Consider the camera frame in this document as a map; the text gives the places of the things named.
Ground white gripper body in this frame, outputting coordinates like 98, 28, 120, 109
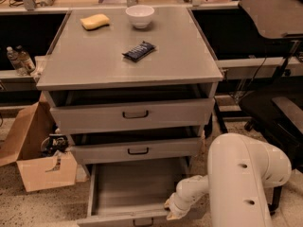
169, 175, 209, 218

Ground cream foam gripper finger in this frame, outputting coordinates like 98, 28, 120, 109
164, 196, 180, 220

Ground grey bottom drawer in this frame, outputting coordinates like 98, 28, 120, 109
77, 157, 188, 227

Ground grey drawer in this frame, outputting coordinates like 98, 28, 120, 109
50, 98, 214, 134
71, 127, 202, 165
77, 157, 188, 227

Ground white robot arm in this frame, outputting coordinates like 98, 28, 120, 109
164, 133, 292, 227

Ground grey drawer cabinet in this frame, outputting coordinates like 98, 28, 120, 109
36, 6, 223, 134

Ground grey middle drawer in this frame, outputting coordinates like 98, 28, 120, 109
71, 127, 202, 165

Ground grey top drawer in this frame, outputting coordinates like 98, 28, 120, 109
50, 98, 214, 134

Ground open cardboard box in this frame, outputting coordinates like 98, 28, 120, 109
0, 96, 77, 192

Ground black office chair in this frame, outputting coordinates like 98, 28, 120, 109
213, 0, 303, 216

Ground dark blue snack packet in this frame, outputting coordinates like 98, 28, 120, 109
123, 41, 155, 62

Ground white ceramic bowl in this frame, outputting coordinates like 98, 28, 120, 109
125, 5, 154, 28

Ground yellow sponge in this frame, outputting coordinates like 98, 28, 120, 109
80, 14, 110, 30

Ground brown plastic bottle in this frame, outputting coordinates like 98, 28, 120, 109
16, 45, 35, 74

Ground clear plastic bottle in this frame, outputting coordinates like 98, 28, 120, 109
7, 46, 27, 77

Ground cables bundle in box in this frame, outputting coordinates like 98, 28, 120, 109
41, 133, 70, 158

